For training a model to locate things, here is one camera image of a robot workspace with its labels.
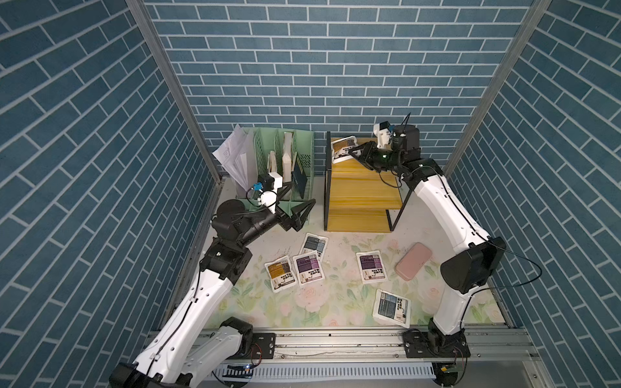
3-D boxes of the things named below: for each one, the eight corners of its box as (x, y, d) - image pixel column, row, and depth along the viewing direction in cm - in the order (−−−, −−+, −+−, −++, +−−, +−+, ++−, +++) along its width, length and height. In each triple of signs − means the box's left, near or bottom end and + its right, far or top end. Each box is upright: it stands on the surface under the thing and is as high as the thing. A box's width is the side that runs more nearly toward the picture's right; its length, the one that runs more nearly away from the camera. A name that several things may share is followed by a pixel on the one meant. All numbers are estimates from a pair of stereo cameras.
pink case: (391, 271, 92) (392, 268, 90) (415, 242, 100) (417, 239, 98) (409, 286, 88) (411, 284, 87) (433, 255, 96) (435, 252, 95)
